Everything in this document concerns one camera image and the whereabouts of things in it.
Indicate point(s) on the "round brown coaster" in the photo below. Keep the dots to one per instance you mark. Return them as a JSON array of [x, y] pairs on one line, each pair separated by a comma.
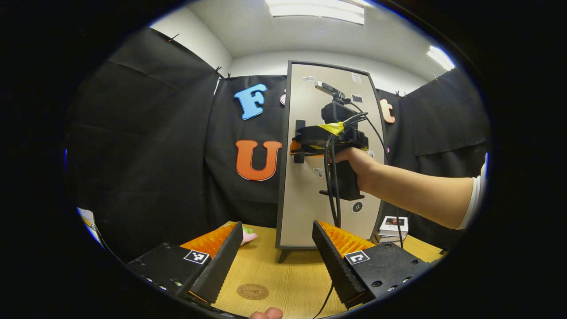
[[253, 292]]

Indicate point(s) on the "small ceiling light panel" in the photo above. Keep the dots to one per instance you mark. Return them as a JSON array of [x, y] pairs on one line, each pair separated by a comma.
[[440, 57]]

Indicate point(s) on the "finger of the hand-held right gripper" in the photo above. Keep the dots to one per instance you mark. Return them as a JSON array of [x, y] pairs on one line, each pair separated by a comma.
[[294, 148]]

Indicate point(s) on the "long ceiling light panel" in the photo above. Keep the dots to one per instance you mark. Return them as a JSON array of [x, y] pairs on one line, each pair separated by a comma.
[[316, 11]]

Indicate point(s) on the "dark grey cabinet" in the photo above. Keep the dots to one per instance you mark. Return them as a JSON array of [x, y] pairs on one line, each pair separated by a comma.
[[283, 254]]

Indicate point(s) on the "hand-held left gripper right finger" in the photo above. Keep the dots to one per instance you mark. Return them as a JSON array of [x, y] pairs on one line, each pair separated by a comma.
[[336, 266]]

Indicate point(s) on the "pink and white plush toy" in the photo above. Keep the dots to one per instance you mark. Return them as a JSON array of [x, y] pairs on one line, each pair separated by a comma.
[[248, 238]]

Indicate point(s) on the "white picture-cover book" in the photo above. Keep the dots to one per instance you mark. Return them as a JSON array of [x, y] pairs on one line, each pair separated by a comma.
[[394, 222]]

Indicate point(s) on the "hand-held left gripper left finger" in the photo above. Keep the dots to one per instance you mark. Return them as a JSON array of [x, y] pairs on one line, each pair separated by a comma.
[[223, 261]]

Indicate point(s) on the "black backdrop cloth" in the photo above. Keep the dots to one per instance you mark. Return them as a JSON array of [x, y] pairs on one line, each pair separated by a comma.
[[146, 155]]

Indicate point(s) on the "beige cabinet door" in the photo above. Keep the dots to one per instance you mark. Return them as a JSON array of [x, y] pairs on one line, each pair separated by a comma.
[[305, 212]]

